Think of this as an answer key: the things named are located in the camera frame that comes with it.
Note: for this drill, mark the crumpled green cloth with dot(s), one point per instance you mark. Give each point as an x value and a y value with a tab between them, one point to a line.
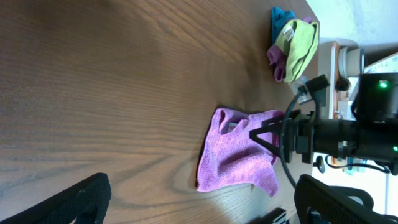
298	40

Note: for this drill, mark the blue cloth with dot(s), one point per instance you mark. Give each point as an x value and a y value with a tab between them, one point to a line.
278	20

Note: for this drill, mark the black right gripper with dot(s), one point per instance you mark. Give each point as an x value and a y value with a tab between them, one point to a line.
298	137

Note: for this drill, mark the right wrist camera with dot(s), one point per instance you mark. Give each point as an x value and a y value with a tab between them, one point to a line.
309	90

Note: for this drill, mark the purple cloth in pile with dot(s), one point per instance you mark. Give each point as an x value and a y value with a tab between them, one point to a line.
278	60

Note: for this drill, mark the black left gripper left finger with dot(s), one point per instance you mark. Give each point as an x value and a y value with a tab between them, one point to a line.
85	202

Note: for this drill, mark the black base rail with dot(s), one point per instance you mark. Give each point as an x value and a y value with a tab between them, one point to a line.
277	216

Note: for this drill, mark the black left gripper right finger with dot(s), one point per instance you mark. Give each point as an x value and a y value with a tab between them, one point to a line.
318	202

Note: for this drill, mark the purple microfiber cloth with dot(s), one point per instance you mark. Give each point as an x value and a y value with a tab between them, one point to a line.
230	157

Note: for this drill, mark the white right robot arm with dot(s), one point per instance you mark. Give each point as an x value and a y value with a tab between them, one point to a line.
372	135

